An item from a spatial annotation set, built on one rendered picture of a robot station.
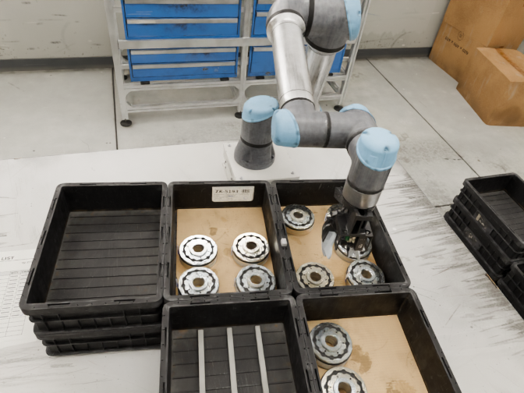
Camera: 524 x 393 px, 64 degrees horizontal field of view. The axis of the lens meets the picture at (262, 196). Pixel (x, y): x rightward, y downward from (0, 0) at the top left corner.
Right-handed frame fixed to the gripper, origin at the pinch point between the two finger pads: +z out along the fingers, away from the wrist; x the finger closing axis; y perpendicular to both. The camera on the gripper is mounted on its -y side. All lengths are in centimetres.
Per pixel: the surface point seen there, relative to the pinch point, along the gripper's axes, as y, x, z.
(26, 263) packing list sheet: -13, -85, 27
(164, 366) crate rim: 27.0, -38.5, 4.5
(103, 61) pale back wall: -267, -132, 90
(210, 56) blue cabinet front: -203, -40, 49
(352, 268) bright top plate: -3.3, 7.6, 11.6
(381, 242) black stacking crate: -9.4, 16.0, 7.5
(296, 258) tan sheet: -8.4, -6.9, 14.4
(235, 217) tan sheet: -23.1, -24.2, 14.4
